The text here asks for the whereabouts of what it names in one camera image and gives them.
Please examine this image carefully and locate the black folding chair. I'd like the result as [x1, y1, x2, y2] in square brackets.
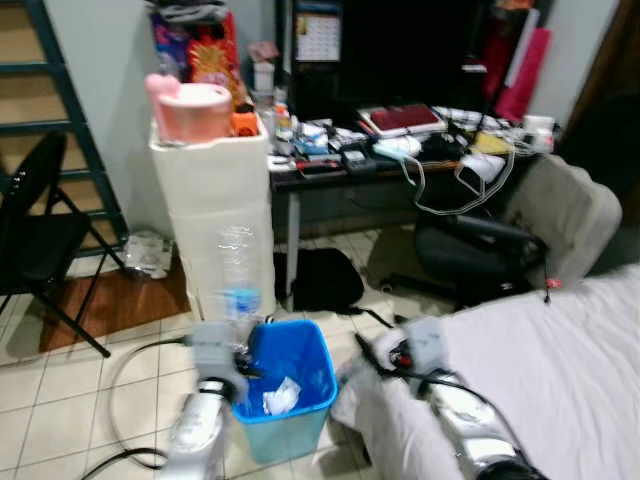
[0, 130, 126, 358]

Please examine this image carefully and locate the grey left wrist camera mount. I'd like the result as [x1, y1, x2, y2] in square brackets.
[185, 320, 251, 385]

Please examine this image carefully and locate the brown wooden door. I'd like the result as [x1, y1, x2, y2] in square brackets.
[560, 0, 640, 201]

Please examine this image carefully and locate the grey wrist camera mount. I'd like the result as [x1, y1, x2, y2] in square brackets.
[185, 320, 251, 385]
[402, 318, 451, 376]

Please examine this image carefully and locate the blue plastic trash bin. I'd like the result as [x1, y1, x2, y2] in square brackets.
[232, 320, 339, 464]

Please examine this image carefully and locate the red orange snack pack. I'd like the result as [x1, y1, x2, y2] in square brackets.
[188, 38, 241, 86]

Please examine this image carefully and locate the clear plastic bottle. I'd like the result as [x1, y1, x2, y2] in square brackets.
[215, 225, 264, 326]

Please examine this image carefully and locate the pink rolled mat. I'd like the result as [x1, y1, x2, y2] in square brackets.
[495, 25, 553, 121]

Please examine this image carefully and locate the tall white box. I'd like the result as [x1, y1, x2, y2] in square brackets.
[150, 118, 276, 321]

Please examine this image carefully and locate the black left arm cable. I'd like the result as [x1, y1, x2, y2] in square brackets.
[85, 338, 191, 479]

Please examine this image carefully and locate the red book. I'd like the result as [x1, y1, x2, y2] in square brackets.
[358, 103, 448, 137]

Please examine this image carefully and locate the dark desk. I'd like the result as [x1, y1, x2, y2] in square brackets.
[268, 150, 521, 301]

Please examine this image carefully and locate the pale blue cloth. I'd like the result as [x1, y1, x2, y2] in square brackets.
[372, 136, 423, 161]

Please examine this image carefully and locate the purple blue snack pack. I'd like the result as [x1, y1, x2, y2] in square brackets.
[150, 15, 191, 76]

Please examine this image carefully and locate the clear plastic bag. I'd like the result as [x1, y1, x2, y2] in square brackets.
[122, 230, 173, 279]

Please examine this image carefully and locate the grey bed blanket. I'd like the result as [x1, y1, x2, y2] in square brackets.
[330, 265, 640, 480]

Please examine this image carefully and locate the large black monitor screen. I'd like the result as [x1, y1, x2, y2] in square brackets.
[280, 0, 501, 111]

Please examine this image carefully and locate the white cable with adapter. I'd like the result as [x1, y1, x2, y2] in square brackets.
[405, 140, 518, 216]

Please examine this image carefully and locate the green metal staircase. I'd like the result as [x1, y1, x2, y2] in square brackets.
[0, 0, 129, 251]

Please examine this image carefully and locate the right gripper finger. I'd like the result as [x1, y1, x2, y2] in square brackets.
[352, 333, 389, 379]

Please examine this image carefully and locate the yellow pouch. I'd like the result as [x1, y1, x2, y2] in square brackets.
[472, 130, 511, 156]

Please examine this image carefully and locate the black bag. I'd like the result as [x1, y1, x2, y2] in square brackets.
[275, 248, 366, 313]

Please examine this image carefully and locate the grey chair back cover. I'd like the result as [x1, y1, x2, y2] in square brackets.
[500, 155, 623, 286]

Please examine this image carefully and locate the desk calendar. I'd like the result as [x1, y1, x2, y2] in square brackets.
[295, 10, 343, 63]

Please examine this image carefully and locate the brown wooden board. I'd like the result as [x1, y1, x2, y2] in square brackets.
[40, 262, 191, 353]

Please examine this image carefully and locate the small orange object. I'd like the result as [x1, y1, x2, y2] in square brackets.
[232, 110, 263, 137]

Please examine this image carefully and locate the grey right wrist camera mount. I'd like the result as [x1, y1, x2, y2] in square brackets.
[402, 318, 451, 376]

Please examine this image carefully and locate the pink plastic jug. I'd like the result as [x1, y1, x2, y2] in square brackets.
[145, 73, 236, 144]

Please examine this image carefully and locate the crumpled white paper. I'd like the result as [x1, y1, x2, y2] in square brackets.
[262, 378, 301, 416]

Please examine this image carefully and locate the white cup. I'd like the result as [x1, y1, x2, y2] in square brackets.
[522, 115, 557, 151]

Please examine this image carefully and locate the black office chair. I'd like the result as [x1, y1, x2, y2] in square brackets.
[385, 155, 623, 306]

